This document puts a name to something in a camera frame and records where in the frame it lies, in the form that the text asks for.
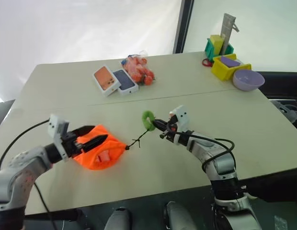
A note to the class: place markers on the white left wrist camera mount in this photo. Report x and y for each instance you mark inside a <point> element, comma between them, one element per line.
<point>56,124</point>

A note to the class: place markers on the dark window frame post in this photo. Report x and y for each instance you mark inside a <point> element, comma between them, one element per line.
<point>183,24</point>

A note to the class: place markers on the grey machine part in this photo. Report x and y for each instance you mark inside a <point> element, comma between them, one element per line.
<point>288,110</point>

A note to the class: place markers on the yellow plastic bin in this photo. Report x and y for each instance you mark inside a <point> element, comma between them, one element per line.
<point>221,70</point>

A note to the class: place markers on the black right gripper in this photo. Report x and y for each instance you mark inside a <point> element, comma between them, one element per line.
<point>169,132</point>

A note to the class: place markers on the green plastic bin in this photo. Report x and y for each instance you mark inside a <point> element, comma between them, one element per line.
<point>209,50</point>

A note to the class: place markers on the orange fabric pouch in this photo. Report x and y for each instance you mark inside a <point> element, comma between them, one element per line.
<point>107,146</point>

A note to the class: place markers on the black furniture beside table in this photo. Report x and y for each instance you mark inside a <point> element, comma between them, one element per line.
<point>282,83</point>

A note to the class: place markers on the white box with orange phone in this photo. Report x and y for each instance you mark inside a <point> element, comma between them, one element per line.
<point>105,80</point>

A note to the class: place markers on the purple sponge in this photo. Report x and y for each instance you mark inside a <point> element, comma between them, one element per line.
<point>230,62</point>

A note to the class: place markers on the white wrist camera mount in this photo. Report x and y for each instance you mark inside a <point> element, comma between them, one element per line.
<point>56,124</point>
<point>181,116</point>

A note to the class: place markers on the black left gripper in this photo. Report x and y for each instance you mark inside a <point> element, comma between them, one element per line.
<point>72,145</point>

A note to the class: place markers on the yellow sponge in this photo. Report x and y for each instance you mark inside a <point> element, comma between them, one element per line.
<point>216,43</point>

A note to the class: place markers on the white box with blue phone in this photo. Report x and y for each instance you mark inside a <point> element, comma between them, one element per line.
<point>125,82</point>

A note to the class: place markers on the dark grey rounded shape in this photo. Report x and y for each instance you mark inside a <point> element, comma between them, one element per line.
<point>179,216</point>
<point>118,219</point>

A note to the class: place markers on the purple bowl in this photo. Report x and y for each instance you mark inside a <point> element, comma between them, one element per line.
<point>247,81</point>

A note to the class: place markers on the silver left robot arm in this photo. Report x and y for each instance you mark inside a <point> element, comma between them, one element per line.
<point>21,165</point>

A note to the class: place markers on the clear bag of orange fruits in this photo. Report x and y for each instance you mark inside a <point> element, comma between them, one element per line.
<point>139,69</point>

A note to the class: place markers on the grey upright metal bar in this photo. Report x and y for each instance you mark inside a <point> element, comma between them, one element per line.
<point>227,31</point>

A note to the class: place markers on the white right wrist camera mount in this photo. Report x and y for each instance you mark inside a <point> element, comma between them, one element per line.
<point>181,116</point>

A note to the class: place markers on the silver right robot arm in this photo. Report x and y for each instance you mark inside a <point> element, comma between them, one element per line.
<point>220,165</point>

